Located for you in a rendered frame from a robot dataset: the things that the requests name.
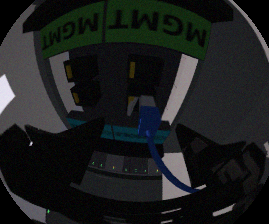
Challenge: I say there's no blue cable with plug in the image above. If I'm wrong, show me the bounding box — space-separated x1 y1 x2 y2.
127 95 201 193

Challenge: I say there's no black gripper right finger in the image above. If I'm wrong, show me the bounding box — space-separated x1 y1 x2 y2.
175 124 247 189

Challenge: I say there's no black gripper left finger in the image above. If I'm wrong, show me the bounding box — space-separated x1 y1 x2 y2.
24 117 105 185

